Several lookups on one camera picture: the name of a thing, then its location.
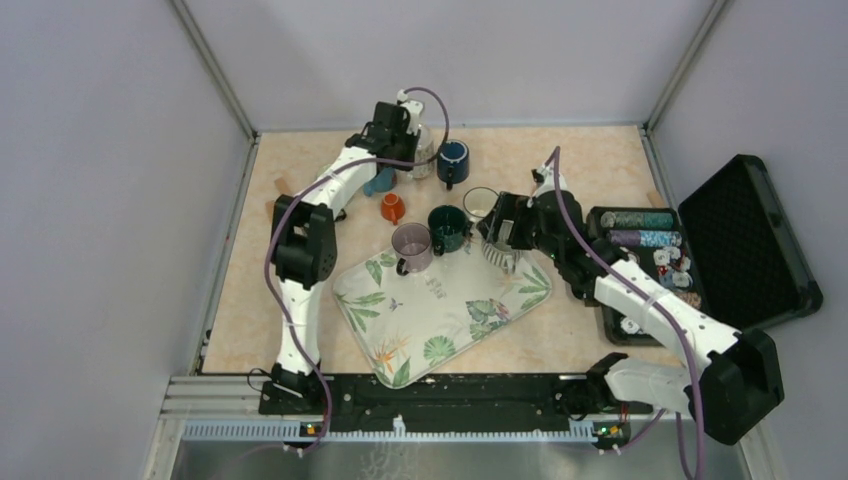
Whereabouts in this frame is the orange red mug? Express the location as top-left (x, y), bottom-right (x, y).
top-left (380, 193), bottom-right (406, 226)

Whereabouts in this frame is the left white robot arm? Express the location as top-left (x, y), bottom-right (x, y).
top-left (265, 94), bottom-right (424, 414)

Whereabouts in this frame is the navy blue mug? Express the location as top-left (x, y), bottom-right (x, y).
top-left (436, 140), bottom-right (470, 191)

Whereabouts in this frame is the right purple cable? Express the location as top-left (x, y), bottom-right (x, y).
top-left (543, 146), bottom-right (707, 480)

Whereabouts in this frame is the lilac purple mug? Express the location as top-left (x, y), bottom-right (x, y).
top-left (391, 223), bottom-right (433, 276)

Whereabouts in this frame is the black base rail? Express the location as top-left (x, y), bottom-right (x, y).
top-left (258, 373), bottom-right (653, 434)

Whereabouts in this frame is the white black-rimmed mug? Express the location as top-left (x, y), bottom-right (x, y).
top-left (462, 187), bottom-right (499, 223)

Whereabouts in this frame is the grey striped mug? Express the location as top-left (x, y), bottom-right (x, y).
top-left (481, 241), bottom-right (522, 275)

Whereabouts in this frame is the wooden block by case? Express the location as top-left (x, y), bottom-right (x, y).
top-left (646, 190), bottom-right (669, 209)

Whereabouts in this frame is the light blue mug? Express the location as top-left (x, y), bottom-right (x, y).
top-left (362, 167), bottom-right (397, 197)

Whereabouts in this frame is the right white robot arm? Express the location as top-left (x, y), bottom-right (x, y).
top-left (476, 191), bottom-right (785, 445)

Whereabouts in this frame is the black carrying case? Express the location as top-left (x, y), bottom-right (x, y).
top-left (584, 154), bottom-right (824, 330)

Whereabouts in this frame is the dark green mug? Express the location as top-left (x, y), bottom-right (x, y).
top-left (427, 205), bottom-right (472, 256)

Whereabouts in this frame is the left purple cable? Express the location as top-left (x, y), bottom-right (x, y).
top-left (263, 86), bottom-right (452, 458)

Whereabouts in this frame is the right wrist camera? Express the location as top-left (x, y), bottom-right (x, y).
top-left (531, 164), bottom-right (567, 198)

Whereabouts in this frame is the purple cable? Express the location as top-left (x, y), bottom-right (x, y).
top-left (543, 146), bottom-right (707, 480)
top-left (263, 86), bottom-right (452, 458)

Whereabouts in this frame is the white floral mug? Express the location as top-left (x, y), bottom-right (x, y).
top-left (402, 124), bottom-right (435, 180)

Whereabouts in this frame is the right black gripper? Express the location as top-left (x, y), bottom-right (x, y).
top-left (477, 191), bottom-right (562, 260)

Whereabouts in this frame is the tan wooden block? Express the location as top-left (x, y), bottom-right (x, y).
top-left (274, 176), bottom-right (297, 195)

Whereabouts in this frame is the floral leaf pattern tray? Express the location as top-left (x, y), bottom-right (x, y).
top-left (333, 236), bottom-right (552, 389)

